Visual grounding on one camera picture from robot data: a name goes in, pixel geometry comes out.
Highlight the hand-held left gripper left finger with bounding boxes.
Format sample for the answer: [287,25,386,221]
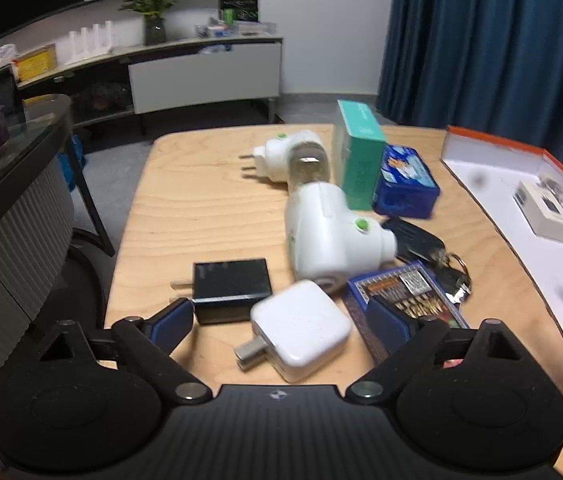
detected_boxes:
[36,297,213,406]

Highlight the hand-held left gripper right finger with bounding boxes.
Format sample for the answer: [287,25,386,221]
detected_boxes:
[344,295,523,406]

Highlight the blue patterned card box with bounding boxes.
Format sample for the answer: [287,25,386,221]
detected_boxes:
[344,261,471,367]

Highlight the black charger adapter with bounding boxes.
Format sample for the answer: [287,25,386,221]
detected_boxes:
[170,258,273,325]

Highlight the key ring with keys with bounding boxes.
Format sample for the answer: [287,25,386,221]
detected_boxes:
[431,250,473,304]

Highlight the white charger adapter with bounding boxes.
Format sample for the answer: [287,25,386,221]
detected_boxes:
[234,280,352,384]

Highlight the large white plug-in repellent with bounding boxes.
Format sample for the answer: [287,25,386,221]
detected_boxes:
[284,182,396,296]

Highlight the white box lid orange rim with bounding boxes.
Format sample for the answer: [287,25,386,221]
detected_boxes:
[440,126,563,386]

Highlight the small white box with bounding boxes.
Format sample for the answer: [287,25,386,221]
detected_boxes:
[513,180,563,245]

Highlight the black car key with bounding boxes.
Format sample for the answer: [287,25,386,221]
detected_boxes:
[381,217,447,266]

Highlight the small clear item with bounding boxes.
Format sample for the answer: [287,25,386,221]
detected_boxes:
[536,172,563,206]

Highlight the green cardboard box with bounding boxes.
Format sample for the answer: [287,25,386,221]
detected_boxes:
[330,100,388,212]

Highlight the grey ribbed counter black top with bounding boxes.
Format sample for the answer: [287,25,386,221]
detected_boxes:
[0,92,116,411]

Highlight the blue crate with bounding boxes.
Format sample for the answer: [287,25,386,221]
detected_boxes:
[58,135,87,193]

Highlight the white plug-in repellent with bottle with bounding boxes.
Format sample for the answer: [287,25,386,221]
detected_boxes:
[239,130,333,197]

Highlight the dark item on cabinet shelf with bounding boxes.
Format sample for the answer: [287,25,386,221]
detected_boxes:
[74,82,133,117]

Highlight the dark blue curtain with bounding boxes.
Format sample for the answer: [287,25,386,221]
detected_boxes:
[375,0,563,181]

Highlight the grey tv cabinet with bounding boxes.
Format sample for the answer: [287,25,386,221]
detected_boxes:
[16,35,285,137]

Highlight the black stand sign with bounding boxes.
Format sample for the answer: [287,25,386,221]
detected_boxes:
[0,65,25,117]

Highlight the white router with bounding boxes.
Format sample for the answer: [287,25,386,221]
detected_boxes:
[64,20,115,64]

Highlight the potted green plant dark vase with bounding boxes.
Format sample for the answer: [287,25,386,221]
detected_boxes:
[119,0,197,46]

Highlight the yellow box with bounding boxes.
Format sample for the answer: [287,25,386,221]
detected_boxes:
[14,44,58,82]

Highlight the clear plastic containers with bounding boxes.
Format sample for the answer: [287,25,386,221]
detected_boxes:
[194,21,277,40]

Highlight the black box green print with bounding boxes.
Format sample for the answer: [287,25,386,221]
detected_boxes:
[218,0,260,25]

